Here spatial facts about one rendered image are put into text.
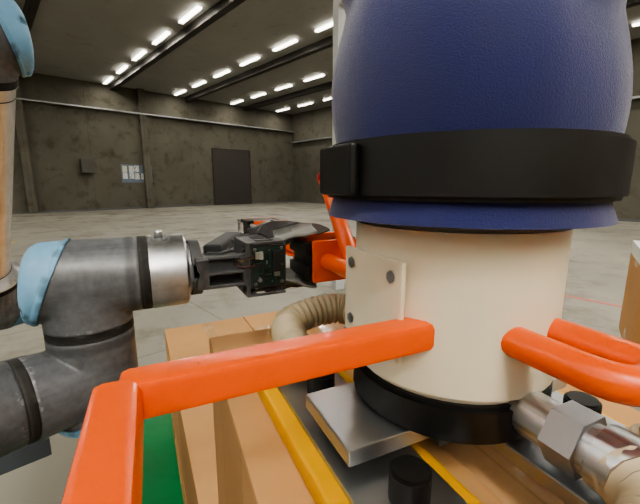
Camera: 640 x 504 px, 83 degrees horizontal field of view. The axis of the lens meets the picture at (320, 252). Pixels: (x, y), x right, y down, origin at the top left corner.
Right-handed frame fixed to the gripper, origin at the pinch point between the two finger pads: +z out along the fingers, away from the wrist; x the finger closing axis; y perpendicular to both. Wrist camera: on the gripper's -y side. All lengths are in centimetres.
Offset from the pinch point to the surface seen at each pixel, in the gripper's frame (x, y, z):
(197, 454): -61, -41, -16
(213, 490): -61, -27, -15
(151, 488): -116, -98, -30
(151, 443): -116, -127, -29
